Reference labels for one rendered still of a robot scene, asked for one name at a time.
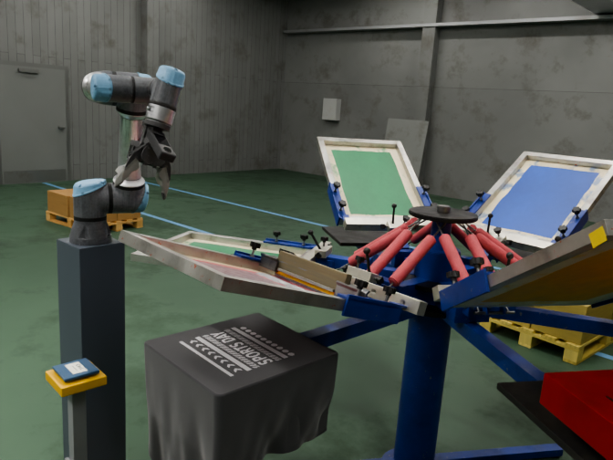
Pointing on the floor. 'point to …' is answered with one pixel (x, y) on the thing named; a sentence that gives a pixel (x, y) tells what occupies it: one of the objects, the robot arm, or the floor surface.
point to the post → (76, 408)
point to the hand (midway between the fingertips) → (140, 194)
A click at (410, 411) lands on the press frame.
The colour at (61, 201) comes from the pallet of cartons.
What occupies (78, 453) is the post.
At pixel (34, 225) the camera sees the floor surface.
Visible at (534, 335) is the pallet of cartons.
